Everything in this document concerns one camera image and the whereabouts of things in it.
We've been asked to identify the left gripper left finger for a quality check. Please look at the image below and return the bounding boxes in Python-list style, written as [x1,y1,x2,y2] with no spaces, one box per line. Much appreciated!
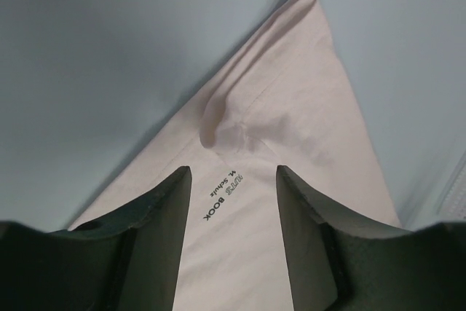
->
[1,166,191,310]

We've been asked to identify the white and dark green t-shirt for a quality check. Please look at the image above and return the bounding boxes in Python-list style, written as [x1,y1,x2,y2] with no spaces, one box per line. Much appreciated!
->
[77,0,400,310]

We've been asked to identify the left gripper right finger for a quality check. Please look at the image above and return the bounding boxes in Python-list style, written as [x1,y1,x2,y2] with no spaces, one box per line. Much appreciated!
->
[276,165,465,310]

